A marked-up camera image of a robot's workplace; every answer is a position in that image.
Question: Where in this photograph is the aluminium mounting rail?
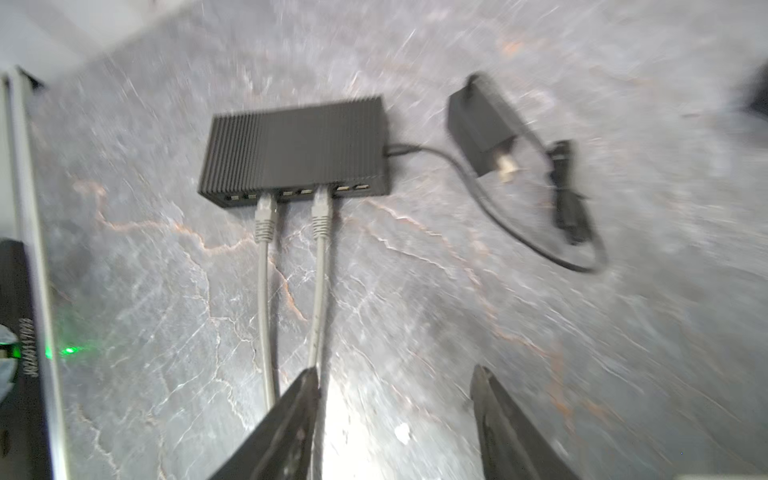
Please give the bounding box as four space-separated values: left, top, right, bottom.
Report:
1 67 70 479

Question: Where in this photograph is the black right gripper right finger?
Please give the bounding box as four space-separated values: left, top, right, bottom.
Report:
470 364 579 480

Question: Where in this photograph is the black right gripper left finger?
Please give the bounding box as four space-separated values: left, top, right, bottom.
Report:
211 367 321 480

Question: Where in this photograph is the black power adapter with cable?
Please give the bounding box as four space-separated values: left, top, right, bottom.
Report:
384 72 608 274

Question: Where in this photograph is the grey ethernet cable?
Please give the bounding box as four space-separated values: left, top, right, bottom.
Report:
305 185 335 385
253 193 280 412

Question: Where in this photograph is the black network switch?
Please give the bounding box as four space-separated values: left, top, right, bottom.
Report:
198 96 391 208

